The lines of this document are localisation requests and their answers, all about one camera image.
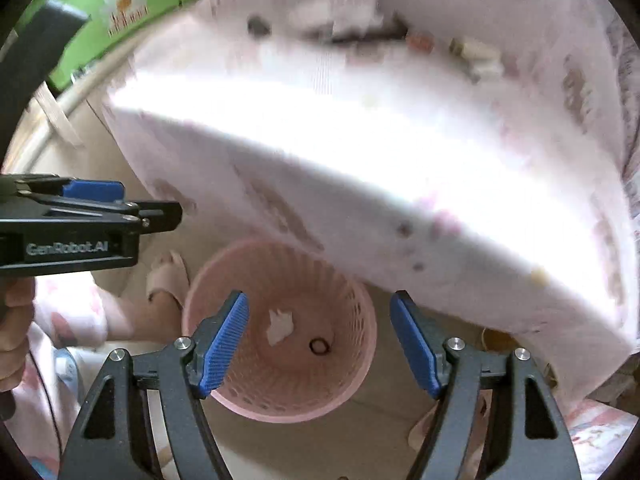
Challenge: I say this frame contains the white tissue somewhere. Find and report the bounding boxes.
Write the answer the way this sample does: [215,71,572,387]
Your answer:
[266,310,295,347]

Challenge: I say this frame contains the pink cartoon bed sheet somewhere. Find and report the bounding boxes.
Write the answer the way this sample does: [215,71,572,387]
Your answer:
[104,0,639,403]

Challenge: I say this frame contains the small red round candy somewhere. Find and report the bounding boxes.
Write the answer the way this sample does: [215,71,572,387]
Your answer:
[405,32,435,54]

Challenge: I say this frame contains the left foot pink slipper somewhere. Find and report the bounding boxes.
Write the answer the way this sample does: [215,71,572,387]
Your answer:
[146,250,190,309]

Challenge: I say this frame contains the white thread spool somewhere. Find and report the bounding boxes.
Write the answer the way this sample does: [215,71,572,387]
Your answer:
[449,37,502,62]

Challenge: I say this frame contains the black sachet wrapper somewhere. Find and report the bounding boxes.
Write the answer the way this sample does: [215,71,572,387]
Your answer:
[329,23,408,44]

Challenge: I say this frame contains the pink plastic waste basket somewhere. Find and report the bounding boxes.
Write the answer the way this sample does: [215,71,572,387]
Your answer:
[182,238,378,424]

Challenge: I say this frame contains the small white tube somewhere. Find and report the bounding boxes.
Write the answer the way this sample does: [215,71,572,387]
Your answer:
[469,58,506,82]

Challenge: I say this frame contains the colourful tissue pack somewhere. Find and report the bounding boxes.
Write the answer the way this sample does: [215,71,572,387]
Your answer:
[286,0,384,40]

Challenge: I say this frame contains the person left hand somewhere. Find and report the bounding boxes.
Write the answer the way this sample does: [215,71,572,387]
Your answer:
[0,278,35,392]

